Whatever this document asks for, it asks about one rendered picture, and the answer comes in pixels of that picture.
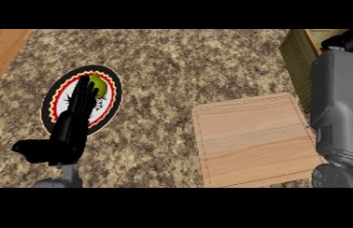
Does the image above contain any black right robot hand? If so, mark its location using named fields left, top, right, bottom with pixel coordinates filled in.
left=321, top=29, right=353, bottom=51

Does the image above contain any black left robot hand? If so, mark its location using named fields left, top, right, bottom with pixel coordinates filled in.
left=11, top=74, right=101, bottom=167

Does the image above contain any olive green wicker basket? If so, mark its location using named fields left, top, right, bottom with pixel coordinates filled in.
left=280, top=28, right=352, bottom=115

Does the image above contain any pale wooden cutting board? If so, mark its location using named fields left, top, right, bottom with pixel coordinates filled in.
left=191, top=92, right=330, bottom=189

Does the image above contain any black red white oval plate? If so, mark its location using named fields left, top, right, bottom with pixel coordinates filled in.
left=41, top=64, right=125, bottom=138

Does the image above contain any green pear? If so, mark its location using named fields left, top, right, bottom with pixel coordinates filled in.
left=89, top=72, right=111, bottom=100

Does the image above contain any brown wooden panel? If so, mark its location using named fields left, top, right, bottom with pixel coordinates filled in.
left=0, top=28, right=35, bottom=78

